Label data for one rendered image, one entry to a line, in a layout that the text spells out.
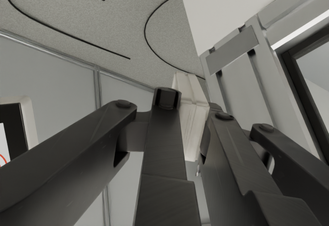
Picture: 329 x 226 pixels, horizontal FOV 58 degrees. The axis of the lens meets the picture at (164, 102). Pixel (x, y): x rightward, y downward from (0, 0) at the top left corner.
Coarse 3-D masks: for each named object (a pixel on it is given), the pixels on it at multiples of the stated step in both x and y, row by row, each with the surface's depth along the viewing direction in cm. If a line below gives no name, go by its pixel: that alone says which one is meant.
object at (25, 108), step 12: (12, 96) 36; (24, 96) 36; (0, 108) 32; (12, 108) 33; (24, 108) 34; (0, 120) 33; (12, 120) 33; (24, 120) 34; (12, 132) 33; (24, 132) 33; (36, 132) 38; (12, 144) 33; (24, 144) 34; (36, 144) 37; (12, 156) 34
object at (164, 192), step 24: (168, 96) 13; (168, 120) 12; (168, 144) 10; (144, 168) 8; (168, 168) 8; (144, 192) 6; (168, 192) 6; (192, 192) 6; (144, 216) 5; (168, 216) 5; (192, 216) 6
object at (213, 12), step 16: (192, 0) 36; (208, 0) 34; (224, 0) 32; (240, 0) 31; (256, 0) 29; (272, 0) 28; (192, 16) 36; (208, 16) 34; (224, 16) 32; (240, 16) 30; (192, 32) 35; (208, 32) 33; (224, 32) 31; (208, 48) 33
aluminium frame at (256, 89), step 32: (288, 0) 26; (320, 0) 24; (256, 32) 28; (288, 32) 26; (320, 32) 25; (224, 64) 30; (256, 64) 28; (288, 64) 27; (224, 96) 30; (256, 96) 27; (288, 96) 25; (288, 128) 24; (320, 128) 24
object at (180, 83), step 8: (176, 72) 20; (176, 80) 18; (184, 80) 18; (176, 88) 16; (184, 88) 16; (184, 96) 14; (184, 104) 14; (192, 104) 14; (184, 112) 14; (184, 120) 14; (184, 128) 14; (184, 136) 14; (184, 144) 14
